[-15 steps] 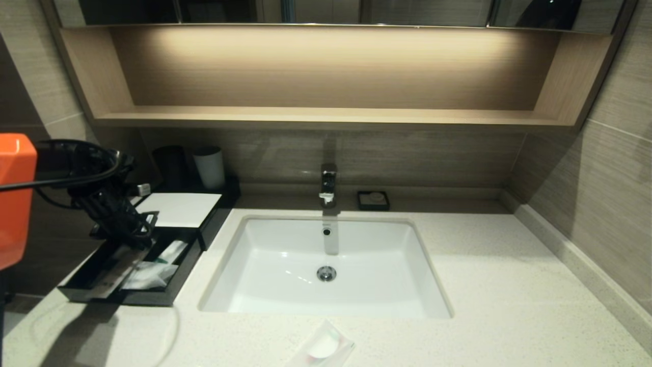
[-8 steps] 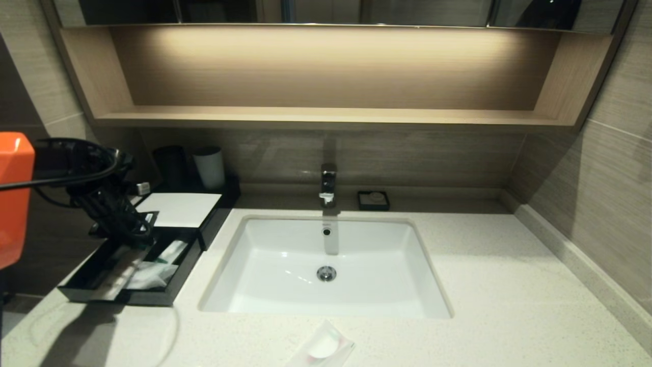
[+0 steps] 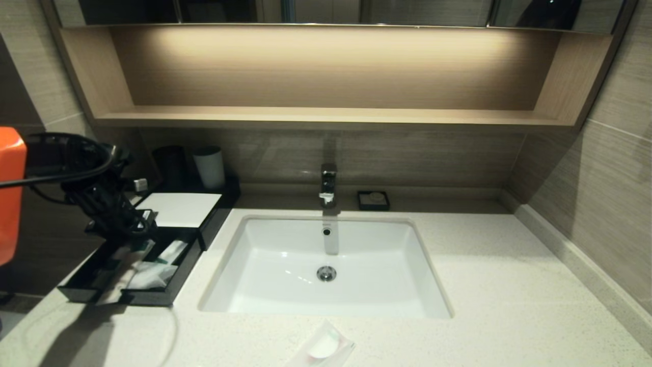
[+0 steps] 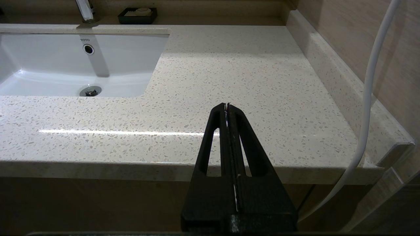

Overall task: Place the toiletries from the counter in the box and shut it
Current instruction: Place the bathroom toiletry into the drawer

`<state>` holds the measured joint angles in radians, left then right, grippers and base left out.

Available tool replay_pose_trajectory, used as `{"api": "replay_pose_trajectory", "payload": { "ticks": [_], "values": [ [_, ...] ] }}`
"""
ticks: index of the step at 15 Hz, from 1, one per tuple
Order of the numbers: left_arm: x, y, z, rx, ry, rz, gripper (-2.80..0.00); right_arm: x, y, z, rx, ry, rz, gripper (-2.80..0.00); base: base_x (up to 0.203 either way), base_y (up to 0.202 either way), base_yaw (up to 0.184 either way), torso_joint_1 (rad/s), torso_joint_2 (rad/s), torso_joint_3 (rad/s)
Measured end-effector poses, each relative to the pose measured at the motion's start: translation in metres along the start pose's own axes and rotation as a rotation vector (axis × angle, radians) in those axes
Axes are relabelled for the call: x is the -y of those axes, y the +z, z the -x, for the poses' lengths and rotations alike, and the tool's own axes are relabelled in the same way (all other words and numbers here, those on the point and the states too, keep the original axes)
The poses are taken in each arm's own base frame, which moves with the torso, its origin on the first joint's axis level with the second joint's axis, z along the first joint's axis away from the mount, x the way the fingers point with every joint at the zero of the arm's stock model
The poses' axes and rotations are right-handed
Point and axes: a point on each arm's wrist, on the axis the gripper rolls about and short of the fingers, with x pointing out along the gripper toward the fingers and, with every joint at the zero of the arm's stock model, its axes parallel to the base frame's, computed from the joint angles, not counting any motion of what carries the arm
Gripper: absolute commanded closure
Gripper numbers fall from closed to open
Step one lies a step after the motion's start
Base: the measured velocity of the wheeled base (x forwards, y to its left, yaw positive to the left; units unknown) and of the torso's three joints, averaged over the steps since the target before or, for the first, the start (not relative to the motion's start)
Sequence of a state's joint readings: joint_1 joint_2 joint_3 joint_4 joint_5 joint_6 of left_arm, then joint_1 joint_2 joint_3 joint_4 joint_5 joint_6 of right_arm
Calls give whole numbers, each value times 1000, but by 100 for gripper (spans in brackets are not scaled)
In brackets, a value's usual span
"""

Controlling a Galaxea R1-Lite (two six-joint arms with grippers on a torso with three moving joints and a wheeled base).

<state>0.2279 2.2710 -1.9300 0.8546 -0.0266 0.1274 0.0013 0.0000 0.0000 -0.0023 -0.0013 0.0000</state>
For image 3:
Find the comb packet green band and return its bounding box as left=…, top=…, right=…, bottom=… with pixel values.
left=97, top=240, right=156, bottom=305

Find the black glossy box drawer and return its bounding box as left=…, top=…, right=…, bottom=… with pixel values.
left=58, top=227, right=205, bottom=307

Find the square clear white packet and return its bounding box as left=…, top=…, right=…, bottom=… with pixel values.
left=285, top=320, right=356, bottom=367

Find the black cup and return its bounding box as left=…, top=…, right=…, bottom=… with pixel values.
left=153, top=146, right=189, bottom=187

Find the folded white plastic packet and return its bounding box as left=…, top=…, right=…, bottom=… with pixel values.
left=130, top=261, right=179, bottom=290

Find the white cup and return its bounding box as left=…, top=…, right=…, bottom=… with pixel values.
left=193, top=147, right=226, bottom=191

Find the chrome sink faucet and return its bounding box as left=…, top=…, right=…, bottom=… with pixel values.
left=319, top=163, right=338, bottom=208

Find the black square soap dish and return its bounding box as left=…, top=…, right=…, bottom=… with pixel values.
left=357, top=191, right=391, bottom=212

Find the white ceramic sink basin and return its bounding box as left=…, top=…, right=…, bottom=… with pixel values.
left=199, top=215, right=454, bottom=319

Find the mirror cabinet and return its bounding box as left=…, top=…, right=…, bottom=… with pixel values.
left=51, top=0, right=628, bottom=34

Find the wooden wall shelf niche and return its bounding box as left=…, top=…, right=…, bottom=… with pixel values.
left=43, top=25, right=637, bottom=134

